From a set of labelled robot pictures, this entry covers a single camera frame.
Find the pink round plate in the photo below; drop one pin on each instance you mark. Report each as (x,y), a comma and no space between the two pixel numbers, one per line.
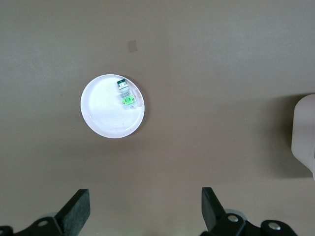
(103,115)

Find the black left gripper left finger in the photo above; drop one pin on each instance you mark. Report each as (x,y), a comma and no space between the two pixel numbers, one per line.
(73,214)

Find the green push-button switch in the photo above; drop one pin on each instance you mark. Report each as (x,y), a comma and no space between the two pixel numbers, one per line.
(126,99)

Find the clear tape patch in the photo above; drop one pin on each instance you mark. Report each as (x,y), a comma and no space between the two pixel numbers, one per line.
(132,46)

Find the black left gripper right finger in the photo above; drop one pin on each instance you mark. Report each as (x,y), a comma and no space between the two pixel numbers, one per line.
(211,211)

